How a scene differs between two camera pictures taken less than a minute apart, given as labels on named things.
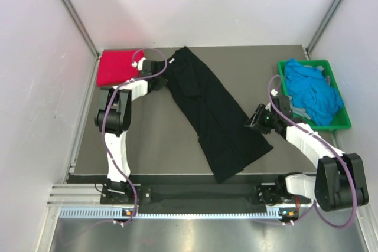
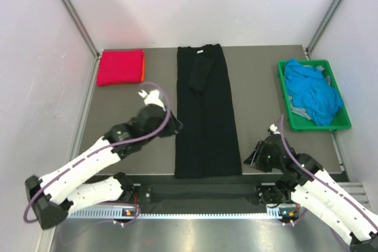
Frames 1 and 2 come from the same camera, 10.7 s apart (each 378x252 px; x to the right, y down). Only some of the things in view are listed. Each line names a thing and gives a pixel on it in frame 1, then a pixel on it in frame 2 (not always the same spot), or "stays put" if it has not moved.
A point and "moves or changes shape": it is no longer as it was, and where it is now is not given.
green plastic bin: (342, 120) stays put
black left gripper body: (159, 82) to (168, 130)
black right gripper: (252, 122) to (252, 159)
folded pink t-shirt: (115, 66) stays put
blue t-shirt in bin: (308, 87) stays put
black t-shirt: (209, 106) moves or changes shape
